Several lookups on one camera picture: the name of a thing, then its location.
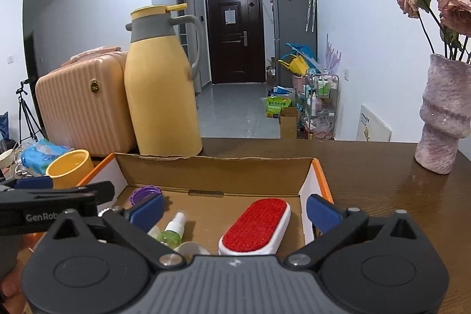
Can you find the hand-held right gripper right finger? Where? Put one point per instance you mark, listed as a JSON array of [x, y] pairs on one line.
[[323, 213]]

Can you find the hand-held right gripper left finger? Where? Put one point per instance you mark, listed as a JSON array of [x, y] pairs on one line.
[[147, 213]]

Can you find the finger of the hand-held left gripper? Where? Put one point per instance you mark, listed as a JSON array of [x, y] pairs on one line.
[[84, 193], [35, 182]]

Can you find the white bottle with purple cap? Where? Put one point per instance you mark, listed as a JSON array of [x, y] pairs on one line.
[[145, 193]]

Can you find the green spray bottle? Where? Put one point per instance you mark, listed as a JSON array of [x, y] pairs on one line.
[[173, 235]]

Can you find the red white lint brush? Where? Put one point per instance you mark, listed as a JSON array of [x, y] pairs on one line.
[[257, 222]]

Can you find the orange printed cardboard box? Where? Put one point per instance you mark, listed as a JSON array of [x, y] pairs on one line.
[[220, 174]]

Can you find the person's left hand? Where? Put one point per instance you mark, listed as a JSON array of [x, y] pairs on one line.
[[11, 284]]

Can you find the blue tissue pack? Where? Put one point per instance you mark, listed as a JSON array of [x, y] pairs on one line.
[[36, 155]]

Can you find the yellow mug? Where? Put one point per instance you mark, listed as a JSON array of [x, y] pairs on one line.
[[70, 167]]

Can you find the white bowl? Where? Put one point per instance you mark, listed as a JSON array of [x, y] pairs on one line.
[[5, 159]]

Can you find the black tripod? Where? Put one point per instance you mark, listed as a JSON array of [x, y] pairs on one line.
[[24, 104]]

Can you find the peach ribbed suitcase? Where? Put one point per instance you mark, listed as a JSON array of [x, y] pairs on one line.
[[81, 108]]

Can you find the brown cardboard carton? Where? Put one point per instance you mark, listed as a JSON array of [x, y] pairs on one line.
[[289, 124]]

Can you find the white flat panel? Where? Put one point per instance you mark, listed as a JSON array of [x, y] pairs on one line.
[[373, 126]]

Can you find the metal storage cart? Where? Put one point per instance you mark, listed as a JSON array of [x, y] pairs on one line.
[[323, 104]]

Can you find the green bag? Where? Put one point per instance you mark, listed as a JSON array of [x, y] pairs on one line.
[[279, 107]]

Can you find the yellow thermos jug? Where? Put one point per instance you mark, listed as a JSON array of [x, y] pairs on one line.
[[162, 97]]

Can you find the blue white box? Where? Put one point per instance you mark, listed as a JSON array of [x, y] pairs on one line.
[[281, 91]]

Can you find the pink bucket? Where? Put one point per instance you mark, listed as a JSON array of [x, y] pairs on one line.
[[298, 81]]

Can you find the yellow watering can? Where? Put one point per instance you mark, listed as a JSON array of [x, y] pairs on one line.
[[298, 64]]

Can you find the pink textured vase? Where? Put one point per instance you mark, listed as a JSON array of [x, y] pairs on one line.
[[441, 115]]

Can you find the purple dried flower bunch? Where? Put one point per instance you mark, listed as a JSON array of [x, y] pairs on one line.
[[333, 53]]

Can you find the blue folding rack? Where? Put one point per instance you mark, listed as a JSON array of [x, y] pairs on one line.
[[300, 48]]

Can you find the dark entrance door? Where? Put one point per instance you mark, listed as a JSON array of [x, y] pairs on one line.
[[235, 53]]

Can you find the grey refrigerator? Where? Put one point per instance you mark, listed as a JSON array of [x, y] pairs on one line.
[[290, 19]]

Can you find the hanging folded umbrellas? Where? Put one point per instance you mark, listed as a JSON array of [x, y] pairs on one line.
[[311, 5]]

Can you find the white door notice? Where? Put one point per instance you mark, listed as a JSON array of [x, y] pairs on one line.
[[230, 16]]

